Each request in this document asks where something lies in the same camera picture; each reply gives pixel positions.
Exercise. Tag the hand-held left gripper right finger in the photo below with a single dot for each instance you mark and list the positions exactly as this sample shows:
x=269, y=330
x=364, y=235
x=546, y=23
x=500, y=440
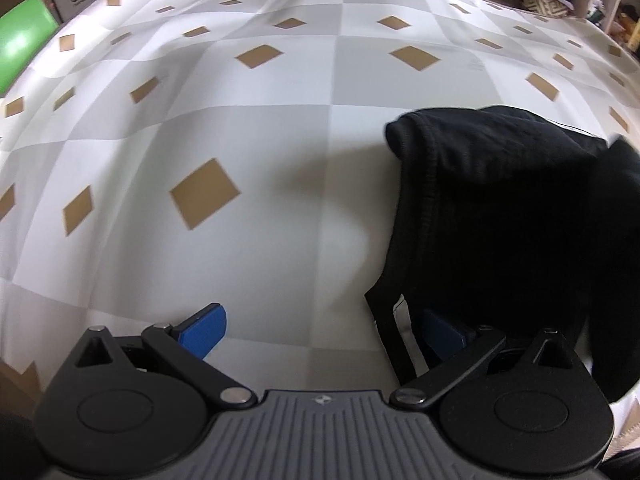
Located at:
x=440, y=332

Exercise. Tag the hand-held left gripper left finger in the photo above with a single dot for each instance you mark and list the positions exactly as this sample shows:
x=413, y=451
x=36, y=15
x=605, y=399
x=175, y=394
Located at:
x=205, y=331

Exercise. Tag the black t-shirt with red print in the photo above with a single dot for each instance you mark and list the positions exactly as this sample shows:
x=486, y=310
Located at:
x=500, y=210

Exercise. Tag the checkered tablecloth with tan diamonds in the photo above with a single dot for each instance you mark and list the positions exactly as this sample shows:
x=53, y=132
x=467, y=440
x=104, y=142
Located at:
x=275, y=135

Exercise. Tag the green plastic chair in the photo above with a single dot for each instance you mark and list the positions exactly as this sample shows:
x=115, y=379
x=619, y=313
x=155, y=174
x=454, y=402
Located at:
x=20, y=40

